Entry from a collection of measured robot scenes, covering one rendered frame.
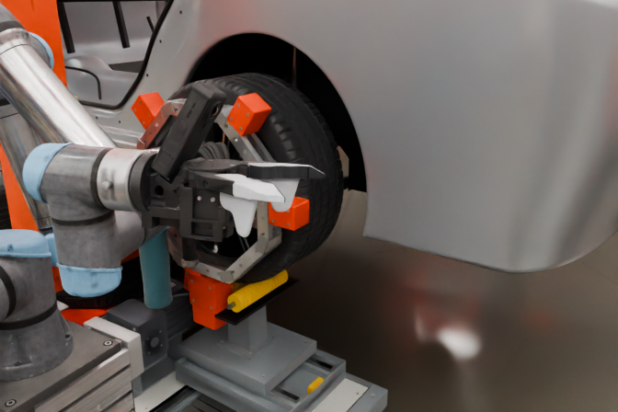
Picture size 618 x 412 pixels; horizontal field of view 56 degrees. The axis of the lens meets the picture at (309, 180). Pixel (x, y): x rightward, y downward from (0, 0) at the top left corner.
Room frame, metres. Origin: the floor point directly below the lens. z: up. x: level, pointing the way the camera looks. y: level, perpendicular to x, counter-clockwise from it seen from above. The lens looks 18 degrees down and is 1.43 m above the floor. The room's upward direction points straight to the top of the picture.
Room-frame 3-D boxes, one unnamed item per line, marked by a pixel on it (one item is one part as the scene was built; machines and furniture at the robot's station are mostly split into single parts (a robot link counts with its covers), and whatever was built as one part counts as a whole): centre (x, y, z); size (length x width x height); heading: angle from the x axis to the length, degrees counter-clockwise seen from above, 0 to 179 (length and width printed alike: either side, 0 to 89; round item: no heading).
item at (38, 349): (0.89, 0.50, 0.87); 0.15 x 0.15 x 0.10
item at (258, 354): (1.82, 0.22, 0.32); 0.40 x 0.30 x 0.28; 55
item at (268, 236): (1.68, 0.32, 0.85); 0.54 x 0.07 x 0.54; 55
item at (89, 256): (0.70, 0.28, 1.12); 0.11 x 0.08 x 0.11; 163
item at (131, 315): (1.85, 0.51, 0.26); 0.42 x 0.18 x 0.35; 145
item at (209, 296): (1.72, 0.30, 0.48); 0.16 x 0.12 x 0.17; 145
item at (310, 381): (1.79, 0.17, 0.13); 0.50 x 0.36 x 0.10; 55
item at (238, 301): (1.70, 0.16, 0.51); 0.29 x 0.06 x 0.06; 145
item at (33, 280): (0.88, 0.50, 0.98); 0.13 x 0.12 x 0.14; 163
